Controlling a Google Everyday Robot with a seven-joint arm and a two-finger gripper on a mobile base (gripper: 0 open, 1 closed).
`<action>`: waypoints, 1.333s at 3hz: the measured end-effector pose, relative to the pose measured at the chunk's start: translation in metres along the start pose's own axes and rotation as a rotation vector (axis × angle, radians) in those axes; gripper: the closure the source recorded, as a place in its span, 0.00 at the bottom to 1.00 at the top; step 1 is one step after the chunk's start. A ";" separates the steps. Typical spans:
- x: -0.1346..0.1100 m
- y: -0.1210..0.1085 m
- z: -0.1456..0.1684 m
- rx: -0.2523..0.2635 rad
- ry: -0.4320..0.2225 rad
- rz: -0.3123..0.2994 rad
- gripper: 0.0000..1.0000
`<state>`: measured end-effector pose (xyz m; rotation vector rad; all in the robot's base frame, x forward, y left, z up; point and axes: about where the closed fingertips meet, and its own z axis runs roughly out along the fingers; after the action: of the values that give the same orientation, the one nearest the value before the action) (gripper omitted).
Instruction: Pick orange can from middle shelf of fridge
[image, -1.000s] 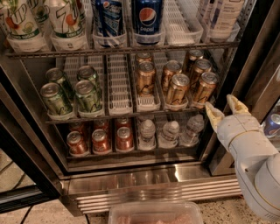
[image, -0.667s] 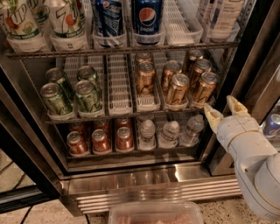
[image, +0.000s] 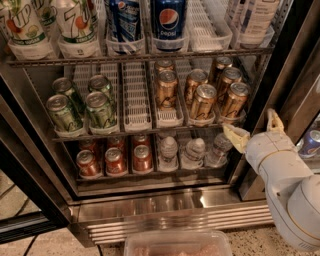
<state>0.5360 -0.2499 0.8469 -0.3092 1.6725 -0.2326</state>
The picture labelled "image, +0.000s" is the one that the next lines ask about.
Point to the blue pepsi bottle right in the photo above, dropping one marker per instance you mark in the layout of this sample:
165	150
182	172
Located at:
167	23

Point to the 7up bottle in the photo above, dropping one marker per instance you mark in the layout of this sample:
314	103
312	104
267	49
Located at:
74	21
22	23

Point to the stainless steel fridge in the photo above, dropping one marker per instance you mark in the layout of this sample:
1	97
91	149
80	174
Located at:
282	73

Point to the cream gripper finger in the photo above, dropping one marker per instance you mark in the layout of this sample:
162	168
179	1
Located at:
274	123
237	136

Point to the water bottle right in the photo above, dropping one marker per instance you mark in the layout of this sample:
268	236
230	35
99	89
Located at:
217	154

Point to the blue pepsi can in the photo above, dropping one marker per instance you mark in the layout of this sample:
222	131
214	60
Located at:
311	143

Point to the green can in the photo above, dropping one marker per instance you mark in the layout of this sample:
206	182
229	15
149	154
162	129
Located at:
100	110
102	84
68	88
63	113

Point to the green can front left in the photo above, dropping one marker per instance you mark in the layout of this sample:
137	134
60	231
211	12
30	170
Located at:
63	113

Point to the clear plastic food container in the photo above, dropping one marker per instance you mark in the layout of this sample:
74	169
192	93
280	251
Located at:
178	243

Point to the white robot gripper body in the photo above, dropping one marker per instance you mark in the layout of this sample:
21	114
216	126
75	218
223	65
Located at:
269	150

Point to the green can back left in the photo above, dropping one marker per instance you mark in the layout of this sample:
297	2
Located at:
68	88

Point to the red can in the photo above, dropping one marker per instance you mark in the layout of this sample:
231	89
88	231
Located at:
142	158
115	162
89	168

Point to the red can front left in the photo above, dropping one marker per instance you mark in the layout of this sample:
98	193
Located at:
89	168

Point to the red can front right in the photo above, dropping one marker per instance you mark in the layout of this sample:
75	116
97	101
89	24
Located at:
142	158

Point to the green can front right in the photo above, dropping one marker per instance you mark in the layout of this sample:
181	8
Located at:
100	110

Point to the white labelled bottle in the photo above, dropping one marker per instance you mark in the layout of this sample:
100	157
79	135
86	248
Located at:
255	20

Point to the water bottle left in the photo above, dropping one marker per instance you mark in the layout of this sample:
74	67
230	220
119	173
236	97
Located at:
168	155

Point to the red can front middle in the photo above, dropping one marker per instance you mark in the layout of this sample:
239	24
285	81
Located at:
115	162

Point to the water bottle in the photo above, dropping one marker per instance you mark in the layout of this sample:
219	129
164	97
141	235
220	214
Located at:
217	154
168	155
193	154

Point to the green can back right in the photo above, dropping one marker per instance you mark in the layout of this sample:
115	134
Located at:
102	84

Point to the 7up bottle right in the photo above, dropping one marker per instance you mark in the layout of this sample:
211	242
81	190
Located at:
74	21

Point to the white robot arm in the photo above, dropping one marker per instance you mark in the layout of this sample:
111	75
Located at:
291	188

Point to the empty white shelf tray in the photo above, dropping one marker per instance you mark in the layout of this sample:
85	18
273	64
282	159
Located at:
136	105

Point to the blue pepsi bottle left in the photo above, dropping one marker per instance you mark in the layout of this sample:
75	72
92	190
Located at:
124	24

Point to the blue pepsi bottle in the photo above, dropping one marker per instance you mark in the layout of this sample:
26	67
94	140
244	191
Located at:
124	24
167	23

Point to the water bottle middle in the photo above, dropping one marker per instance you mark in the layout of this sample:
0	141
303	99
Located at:
193	154

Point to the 7up bottle left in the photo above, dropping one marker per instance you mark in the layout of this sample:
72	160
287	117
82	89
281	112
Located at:
22	23

